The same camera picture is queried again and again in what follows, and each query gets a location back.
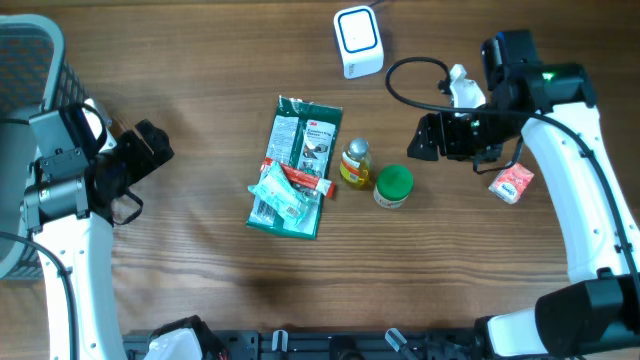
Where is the white barcode scanner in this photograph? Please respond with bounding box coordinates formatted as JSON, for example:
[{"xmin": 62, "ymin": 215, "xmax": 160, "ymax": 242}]
[{"xmin": 333, "ymin": 5, "xmax": 384, "ymax": 79}]

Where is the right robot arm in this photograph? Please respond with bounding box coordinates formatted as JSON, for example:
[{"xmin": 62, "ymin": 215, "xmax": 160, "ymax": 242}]
[{"xmin": 407, "ymin": 30, "xmax": 639, "ymax": 359}]

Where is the teal white pouch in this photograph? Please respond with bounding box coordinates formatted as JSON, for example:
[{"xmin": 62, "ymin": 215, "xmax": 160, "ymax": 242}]
[{"xmin": 248, "ymin": 162, "xmax": 315, "ymax": 226}]

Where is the red white tube package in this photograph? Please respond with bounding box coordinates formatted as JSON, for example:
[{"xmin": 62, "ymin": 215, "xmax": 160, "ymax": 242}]
[{"xmin": 266, "ymin": 163, "xmax": 336, "ymax": 198}]

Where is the green 3M gloves package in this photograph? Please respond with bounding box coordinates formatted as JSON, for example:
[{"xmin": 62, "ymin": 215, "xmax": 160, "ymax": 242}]
[{"xmin": 246, "ymin": 96, "xmax": 343, "ymax": 240}]

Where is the yellow oil bottle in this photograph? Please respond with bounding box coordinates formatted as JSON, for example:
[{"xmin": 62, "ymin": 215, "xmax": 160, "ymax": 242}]
[{"xmin": 339, "ymin": 138, "xmax": 372, "ymax": 189}]

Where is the grey plastic mesh basket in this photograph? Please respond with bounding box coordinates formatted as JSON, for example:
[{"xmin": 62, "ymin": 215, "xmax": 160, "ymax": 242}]
[{"xmin": 1, "ymin": 14, "xmax": 113, "ymax": 281}]

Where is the red white juice carton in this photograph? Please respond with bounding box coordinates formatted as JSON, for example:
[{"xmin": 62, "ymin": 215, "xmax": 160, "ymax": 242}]
[{"xmin": 488, "ymin": 163, "xmax": 534, "ymax": 204}]

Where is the green lid white jar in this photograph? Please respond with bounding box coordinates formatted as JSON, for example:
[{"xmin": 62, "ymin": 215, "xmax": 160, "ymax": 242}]
[{"xmin": 373, "ymin": 164, "xmax": 414, "ymax": 209}]

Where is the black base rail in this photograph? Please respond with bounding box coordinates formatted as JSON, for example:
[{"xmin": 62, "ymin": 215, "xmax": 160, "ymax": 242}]
[{"xmin": 119, "ymin": 327, "xmax": 567, "ymax": 360}]

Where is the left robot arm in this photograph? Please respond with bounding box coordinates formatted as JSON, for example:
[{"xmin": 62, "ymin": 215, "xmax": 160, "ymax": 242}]
[{"xmin": 21, "ymin": 103, "xmax": 174, "ymax": 359}]

